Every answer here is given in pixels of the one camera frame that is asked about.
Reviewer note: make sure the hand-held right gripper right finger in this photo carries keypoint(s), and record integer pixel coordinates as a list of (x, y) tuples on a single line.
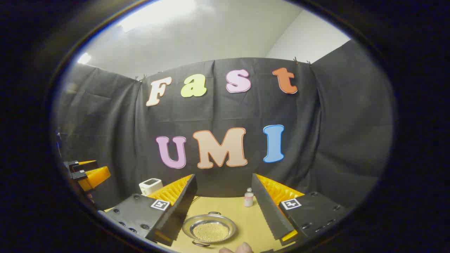
[(267, 211)]

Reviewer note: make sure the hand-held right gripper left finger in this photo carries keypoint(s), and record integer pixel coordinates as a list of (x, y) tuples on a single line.
[(179, 211)]

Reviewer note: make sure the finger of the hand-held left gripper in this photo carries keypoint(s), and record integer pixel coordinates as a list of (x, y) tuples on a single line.
[(84, 165), (93, 177)]

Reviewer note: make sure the stainless steel pot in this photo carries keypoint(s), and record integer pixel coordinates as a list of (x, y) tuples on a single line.
[(190, 230)]

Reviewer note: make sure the pile of soybeans in pot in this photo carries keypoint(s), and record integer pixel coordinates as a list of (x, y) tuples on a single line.
[(211, 232)]

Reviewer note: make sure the clear bottle with pink label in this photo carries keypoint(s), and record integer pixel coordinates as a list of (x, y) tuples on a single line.
[(249, 199)]

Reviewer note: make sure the white toaster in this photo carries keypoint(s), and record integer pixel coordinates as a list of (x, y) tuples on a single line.
[(150, 186)]

